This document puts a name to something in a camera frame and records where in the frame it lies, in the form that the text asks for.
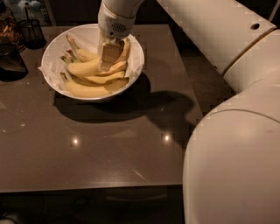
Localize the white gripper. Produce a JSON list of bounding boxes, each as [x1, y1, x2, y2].
[[98, 3, 136, 71]]

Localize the yellow banana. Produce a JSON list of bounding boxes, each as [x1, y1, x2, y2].
[[71, 71, 125, 86], [66, 34, 130, 64], [60, 56, 127, 78], [60, 73, 129, 99]]

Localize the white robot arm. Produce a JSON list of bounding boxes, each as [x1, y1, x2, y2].
[[157, 0, 280, 224]]

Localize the yellow banana under bunch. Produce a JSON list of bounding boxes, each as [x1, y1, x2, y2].
[[71, 71, 125, 86]]

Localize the white bowl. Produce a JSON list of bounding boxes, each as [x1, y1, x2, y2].
[[40, 23, 145, 103]]

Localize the dark cabinet fronts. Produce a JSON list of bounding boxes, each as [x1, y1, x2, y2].
[[47, 0, 171, 26]]

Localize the black mesh pen cup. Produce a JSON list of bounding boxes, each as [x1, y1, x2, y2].
[[17, 2, 46, 50]]

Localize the black round container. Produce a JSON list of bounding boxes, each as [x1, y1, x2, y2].
[[0, 43, 28, 81]]

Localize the dark glass jar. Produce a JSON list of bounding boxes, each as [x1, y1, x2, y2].
[[0, 0, 25, 52]]

